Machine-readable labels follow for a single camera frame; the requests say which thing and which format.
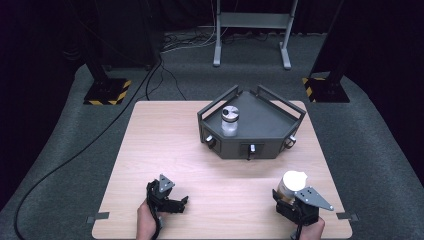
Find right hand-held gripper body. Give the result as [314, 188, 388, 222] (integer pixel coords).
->
[275, 186, 335, 227]

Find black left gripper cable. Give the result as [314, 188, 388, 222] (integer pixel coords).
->
[147, 188, 164, 240]

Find black stand with striped base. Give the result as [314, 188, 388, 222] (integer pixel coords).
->
[78, 0, 133, 107]
[301, 0, 351, 104]

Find person's left hand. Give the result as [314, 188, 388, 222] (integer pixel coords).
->
[136, 199, 165, 240]

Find person's right hand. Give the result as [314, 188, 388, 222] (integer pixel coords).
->
[297, 215, 326, 240]

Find amber jar with white lid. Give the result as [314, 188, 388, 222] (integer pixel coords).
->
[276, 170, 309, 205]

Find grey tape tab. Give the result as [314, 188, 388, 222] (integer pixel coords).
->
[335, 211, 361, 223]
[86, 211, 111, 225]

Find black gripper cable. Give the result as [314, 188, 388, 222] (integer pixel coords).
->
[147, 188, 164, 240]
[290, 204, 304, 240]

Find thin black floor cable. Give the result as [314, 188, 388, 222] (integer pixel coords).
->
[145, 62, 188, 102]

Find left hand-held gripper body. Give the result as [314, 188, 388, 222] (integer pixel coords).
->
[145, 173, 183, 214]

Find grey metal stand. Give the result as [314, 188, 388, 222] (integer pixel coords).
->
[212, 0, 300, 71]

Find dark grey corner shelf tray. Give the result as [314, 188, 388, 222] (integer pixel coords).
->
[196, 84, 307, 161]

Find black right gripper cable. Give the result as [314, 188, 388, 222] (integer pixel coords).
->
[290, 204, 304, 240]

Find thick black floor cable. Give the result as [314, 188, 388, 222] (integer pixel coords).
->
[13, 58, 164, 240]

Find bundle of floor cables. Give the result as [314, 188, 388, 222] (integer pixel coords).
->
[161, 29, 218, 55]

